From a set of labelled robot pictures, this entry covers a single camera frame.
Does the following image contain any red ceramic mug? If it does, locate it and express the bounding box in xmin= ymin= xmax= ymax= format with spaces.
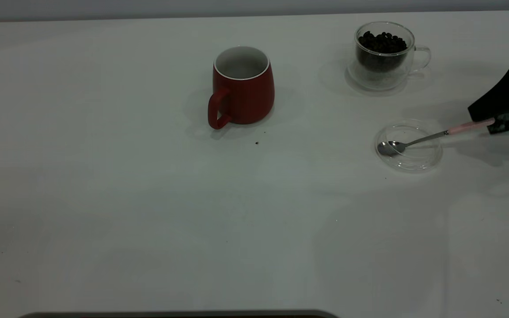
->
xmin=207 ymin=45 xmax=276 ymax=131

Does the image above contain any clear glass saucer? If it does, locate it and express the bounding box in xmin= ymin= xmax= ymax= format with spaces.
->
xmin=373 ymin=119 xmax=444 ymax=173

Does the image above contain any clear glass handled cup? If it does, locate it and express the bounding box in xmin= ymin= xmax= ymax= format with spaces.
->
xmin=347 ymin=21 xmax=432 ymax=92

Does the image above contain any metal spoon pink handle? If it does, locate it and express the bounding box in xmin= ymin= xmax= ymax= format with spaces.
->
xmin=377 ymin=118 xmax=497 ymax=158

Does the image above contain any dark coffee beans pile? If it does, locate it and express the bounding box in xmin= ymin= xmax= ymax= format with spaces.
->
xmin=357 ymin=30 xmax=408 ymax=74

